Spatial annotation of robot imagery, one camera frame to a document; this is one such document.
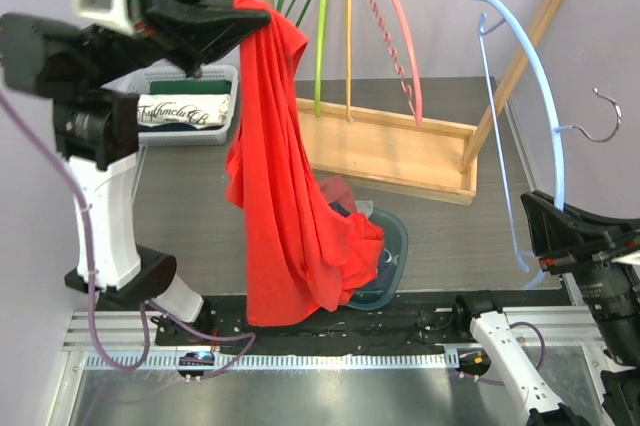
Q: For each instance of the folded white printed shirt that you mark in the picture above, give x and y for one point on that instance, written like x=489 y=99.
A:
x=200 y=110

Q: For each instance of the white plastic basket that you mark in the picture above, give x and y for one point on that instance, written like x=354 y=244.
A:
x=170 y=80

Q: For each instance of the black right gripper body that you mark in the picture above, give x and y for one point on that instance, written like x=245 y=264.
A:
x=578 y=254

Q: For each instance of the grey tank top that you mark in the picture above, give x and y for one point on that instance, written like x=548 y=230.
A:
x=364 y=207

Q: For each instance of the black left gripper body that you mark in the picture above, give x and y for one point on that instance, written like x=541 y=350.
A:
x=143 y=40

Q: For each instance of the lime green hanger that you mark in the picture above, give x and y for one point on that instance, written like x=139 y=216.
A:
x=320 y=48

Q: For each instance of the wooden clothes rack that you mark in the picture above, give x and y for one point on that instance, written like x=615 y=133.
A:
x=405 y=154

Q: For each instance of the folded navy garment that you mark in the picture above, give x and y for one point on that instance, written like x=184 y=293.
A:
x=167 y=128

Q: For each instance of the yellow hanger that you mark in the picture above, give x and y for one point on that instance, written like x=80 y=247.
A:
x=348 y=61

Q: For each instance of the teal plastic bin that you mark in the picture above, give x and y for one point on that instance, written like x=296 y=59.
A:
x=391 y=264

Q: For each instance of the maroon tank top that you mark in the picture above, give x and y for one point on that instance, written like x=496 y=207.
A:
x=339 y=195

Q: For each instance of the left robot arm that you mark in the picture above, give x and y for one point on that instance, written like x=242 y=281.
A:
x=96 y=128

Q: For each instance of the red tank top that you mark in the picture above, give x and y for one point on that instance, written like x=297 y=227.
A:
x=301 y=255

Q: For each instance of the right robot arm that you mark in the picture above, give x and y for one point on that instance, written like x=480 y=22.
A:
x=607 y=322

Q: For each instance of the white slotted cable duct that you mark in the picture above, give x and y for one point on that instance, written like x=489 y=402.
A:
x=201 y=360

